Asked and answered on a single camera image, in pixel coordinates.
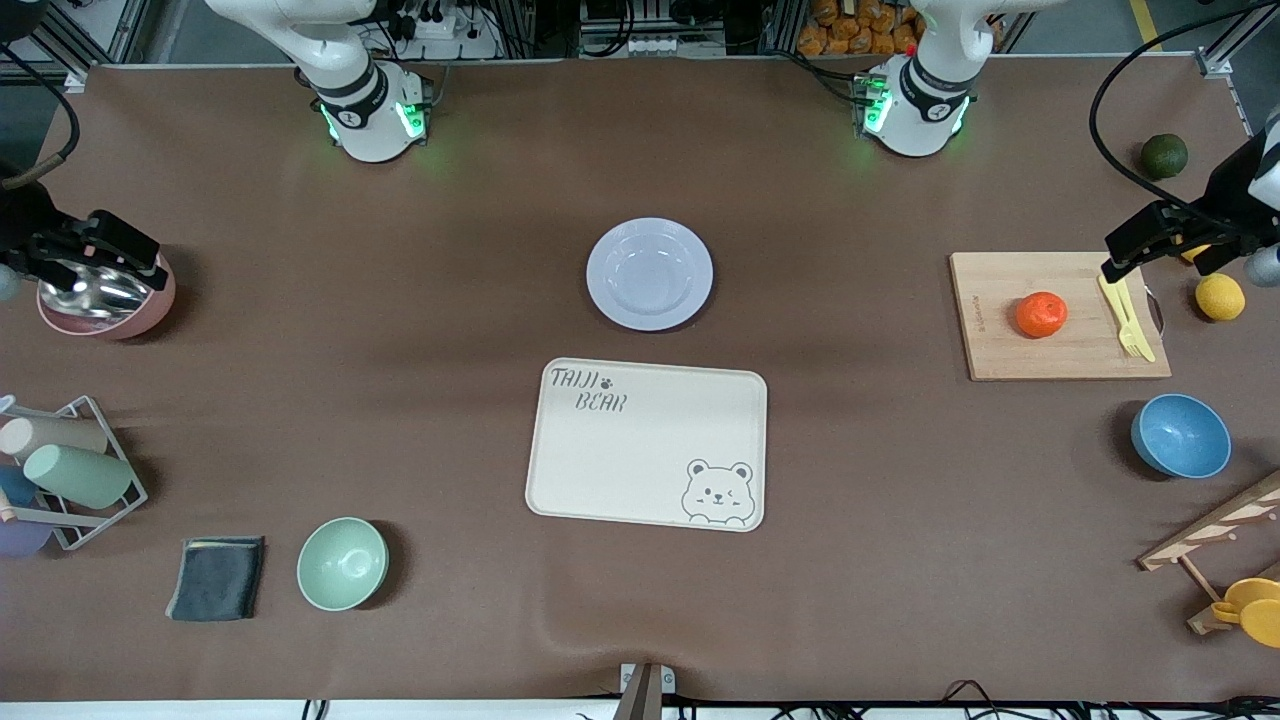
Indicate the shiny metal ladle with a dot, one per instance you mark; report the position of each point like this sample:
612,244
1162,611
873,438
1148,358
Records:
90,298

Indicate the long white power strip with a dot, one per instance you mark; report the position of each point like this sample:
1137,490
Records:
650,45

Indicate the yellow cup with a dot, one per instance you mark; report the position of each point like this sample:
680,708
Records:
1255,612

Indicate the yellow lemon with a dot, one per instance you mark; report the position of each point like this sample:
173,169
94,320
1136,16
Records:
1220,297

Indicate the dark grey folded cloth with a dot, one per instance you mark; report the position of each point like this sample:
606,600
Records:
215,578

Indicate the pale lavender round plate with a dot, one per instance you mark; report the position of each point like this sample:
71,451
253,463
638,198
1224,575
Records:
650,273

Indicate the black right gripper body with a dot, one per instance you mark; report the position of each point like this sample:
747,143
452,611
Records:
22,222

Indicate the white power strip with plugs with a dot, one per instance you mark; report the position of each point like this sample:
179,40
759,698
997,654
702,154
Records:
445,35

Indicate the yellow plastic fork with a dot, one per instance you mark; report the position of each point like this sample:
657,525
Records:
1130,342

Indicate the blue cup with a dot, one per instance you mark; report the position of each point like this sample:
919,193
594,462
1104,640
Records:
15,485

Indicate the beige cup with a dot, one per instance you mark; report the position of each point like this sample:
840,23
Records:
60,435

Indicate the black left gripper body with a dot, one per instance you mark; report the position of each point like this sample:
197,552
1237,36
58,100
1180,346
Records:
1226,192

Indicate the bamboo cutting board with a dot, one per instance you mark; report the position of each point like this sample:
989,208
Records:
1000,340

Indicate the pink bowl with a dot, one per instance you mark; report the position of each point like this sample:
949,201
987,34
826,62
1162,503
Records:
110,322

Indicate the purple cup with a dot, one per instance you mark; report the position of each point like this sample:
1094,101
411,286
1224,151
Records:
22,537

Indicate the metal camera stand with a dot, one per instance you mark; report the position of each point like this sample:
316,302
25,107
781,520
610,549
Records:
645,690

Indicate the dark green avocado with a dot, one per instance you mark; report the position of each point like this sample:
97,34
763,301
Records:
1164,156

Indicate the pile of orange bread rolls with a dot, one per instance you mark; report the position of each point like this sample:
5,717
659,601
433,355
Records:
860,25

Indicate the cream tray with bear print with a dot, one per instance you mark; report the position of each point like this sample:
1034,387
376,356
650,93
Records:
640,450

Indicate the orange mandarin fruit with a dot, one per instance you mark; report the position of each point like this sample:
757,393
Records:
1041,314

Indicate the wooden peg drying rack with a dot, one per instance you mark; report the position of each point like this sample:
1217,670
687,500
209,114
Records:
1200,535

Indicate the blue bowl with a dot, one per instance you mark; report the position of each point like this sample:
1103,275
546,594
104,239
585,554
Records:
1181,436

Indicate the mint green bowl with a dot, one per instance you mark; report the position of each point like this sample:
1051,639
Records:
342,563

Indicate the mint green cup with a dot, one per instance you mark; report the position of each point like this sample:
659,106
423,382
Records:
80,476

